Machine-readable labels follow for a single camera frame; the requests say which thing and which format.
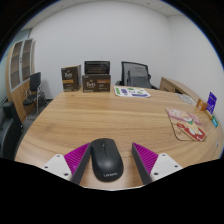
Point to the black visitor chair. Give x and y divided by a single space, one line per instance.
35 81

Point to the green blue small packet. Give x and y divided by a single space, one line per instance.
215 121

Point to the purple standing sign card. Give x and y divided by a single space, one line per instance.
211 102

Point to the black mesh office chair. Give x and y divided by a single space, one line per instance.
136 76

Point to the black cardboard box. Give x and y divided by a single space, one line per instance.
97 67

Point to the white printed paper sheet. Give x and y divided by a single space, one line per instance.
131 91

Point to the wooden side desk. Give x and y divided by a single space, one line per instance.
176 86

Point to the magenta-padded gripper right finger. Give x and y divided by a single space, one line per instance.
148 158

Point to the round grey patterned disc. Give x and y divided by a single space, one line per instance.
186 99

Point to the tall brown cardboard box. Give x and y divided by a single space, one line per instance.
70 78

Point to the black computer mouse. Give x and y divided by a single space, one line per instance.
106 160

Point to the wide brown cardboard box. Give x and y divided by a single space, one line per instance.
96 83

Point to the small orange box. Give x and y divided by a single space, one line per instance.
202 105

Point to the black leather sofa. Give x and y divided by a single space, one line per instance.
7 133

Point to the wooden shelf unit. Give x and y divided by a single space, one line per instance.
16 95

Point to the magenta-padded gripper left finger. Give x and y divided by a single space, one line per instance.
75 158

